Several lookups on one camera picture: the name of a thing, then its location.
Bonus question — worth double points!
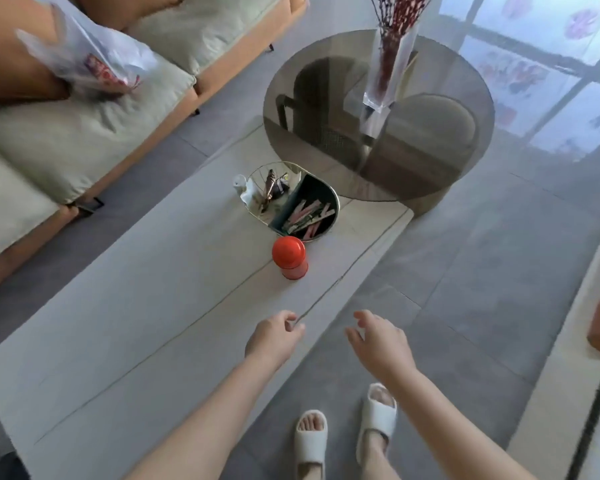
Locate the person's right hand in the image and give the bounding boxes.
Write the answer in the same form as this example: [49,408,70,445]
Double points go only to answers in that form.
[345,310,422,383]

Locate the person's left hand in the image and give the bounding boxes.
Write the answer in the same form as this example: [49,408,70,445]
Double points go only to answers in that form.
[244,310,307,366]

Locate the person's left forearm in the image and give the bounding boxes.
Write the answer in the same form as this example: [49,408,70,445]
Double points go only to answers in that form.
[122,347,282,480]

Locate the person's right forearm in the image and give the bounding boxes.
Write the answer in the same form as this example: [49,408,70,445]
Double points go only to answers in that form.
[378,366,537,480]

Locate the red round canister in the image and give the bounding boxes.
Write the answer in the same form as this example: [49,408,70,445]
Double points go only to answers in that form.
[272,236,309,281]

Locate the white right slipper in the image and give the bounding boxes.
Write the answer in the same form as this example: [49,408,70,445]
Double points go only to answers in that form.
[356,383,398,468]

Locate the white slipper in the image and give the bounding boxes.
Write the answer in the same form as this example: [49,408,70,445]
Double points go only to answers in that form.
[294,409,329,480]
[356,383,398,468]

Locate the person's left foot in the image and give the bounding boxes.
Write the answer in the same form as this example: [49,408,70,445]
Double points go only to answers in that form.
[299,414,327,480]

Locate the bunch of pink stick packets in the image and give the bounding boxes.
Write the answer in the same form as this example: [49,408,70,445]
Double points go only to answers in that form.
[282,197,337,240]

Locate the person's right leg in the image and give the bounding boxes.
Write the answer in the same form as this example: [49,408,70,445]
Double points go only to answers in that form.
[362,387,398,480]

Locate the white left slipper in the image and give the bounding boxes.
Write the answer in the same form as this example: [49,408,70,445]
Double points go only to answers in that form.
[294,409,329,480]

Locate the teal open box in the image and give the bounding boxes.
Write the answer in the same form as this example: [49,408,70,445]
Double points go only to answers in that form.
[268,174,340,243]

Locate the metal-rimmed glass tray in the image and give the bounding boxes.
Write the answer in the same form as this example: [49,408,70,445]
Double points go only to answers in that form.
[244,161,341,243]

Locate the round smoked glass table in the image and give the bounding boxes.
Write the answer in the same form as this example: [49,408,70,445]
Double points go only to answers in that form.
[263,30,496,218]

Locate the clear glass vase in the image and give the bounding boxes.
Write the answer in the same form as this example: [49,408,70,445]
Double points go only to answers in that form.
[362,20,421,114]

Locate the black floor grille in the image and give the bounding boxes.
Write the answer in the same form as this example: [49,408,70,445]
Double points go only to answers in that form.
[565,367,600,480]

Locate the orange sofa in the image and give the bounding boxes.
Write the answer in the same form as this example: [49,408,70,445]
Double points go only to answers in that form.
[0,0,309,301]

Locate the large pale green seat cushion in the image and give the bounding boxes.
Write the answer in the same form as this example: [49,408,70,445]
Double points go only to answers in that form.
[0,57,197,205]

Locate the red dried branches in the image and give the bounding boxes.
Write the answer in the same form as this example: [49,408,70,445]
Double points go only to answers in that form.
[368,0,434,96]

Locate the clear plastic bag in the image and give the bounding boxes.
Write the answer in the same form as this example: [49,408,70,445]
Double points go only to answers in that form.
[15,0,159,103]

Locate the orange throw pillow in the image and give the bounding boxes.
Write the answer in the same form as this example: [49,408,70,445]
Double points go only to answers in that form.
[0,0,75,103]
[72,0,184,32]

